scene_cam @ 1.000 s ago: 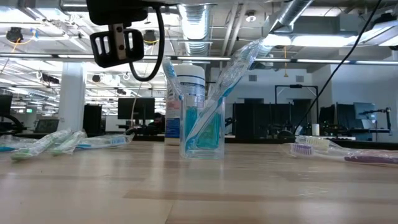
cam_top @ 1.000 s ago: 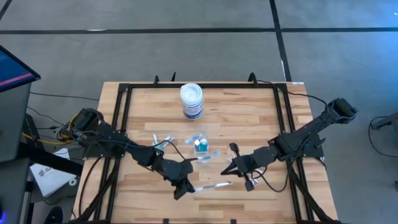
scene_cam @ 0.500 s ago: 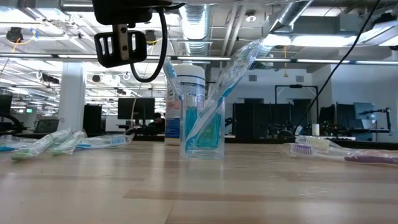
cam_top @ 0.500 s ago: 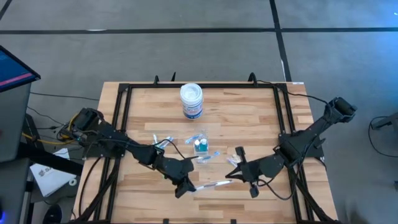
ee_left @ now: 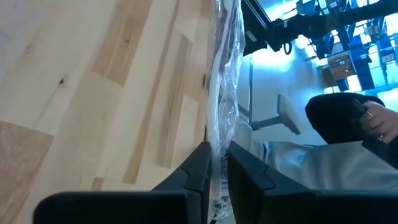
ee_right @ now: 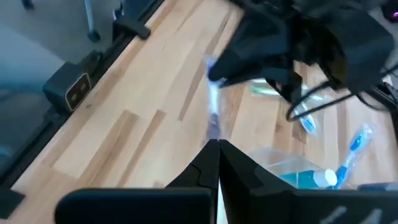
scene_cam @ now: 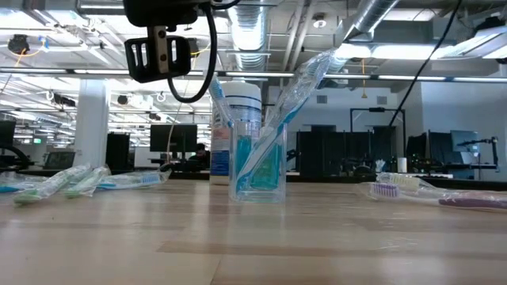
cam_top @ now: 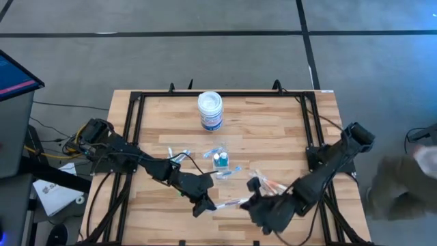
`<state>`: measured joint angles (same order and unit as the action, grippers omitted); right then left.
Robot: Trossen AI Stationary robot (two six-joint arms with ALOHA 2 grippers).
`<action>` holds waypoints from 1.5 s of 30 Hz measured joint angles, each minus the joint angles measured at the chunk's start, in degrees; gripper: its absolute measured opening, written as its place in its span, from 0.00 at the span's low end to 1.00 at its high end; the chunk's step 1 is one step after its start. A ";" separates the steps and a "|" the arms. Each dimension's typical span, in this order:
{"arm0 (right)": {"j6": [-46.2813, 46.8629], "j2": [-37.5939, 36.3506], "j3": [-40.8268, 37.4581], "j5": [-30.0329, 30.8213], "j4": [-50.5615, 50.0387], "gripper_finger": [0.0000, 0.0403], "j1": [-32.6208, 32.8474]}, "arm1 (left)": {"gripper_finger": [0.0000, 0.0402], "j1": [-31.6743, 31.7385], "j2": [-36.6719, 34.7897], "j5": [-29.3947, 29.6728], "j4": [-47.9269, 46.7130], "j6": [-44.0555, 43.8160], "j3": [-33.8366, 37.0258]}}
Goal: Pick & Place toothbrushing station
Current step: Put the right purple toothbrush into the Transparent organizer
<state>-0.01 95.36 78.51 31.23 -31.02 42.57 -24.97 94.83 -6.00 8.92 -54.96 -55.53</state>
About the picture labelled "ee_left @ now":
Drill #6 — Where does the gray office chair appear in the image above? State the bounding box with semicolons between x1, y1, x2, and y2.
239;93;302;136

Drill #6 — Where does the black handheld device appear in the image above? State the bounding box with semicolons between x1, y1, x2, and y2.
351;98;398;170

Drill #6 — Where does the person's hand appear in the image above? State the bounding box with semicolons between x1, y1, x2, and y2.
359;100;398;144

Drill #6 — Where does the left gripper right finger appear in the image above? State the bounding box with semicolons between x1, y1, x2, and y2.
228;141;398;224

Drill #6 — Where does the gray shelf rack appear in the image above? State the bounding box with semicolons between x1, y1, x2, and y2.
295;0;398;94

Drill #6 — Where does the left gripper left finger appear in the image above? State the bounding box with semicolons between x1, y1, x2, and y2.
33;141;213;224

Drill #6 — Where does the person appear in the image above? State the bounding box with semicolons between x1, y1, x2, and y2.
235;91;398;191

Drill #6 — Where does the black aluminium table frame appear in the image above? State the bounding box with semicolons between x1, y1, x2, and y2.
289;0;398;41

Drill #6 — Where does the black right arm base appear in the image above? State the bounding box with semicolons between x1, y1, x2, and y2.
241;0;295;57

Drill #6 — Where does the purple toothbrush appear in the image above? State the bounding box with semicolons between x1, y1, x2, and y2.
205;0;247;222

